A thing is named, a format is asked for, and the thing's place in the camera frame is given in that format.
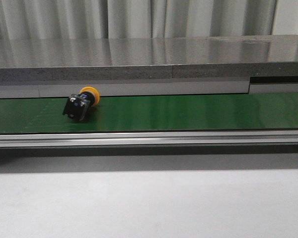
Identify yellow mushroom push button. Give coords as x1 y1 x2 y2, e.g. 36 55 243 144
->
63 86 100 121

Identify grey stone counter slab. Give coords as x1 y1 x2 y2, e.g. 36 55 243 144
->
0 35 298 85

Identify green conveyor belt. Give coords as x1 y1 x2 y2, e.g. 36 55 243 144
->
0 93 298 134

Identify white pleated curtain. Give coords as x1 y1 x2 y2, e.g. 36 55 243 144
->
0 0 298 40

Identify aluminium conveyor frame rail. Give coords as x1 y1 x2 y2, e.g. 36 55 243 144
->
0 129 298 148

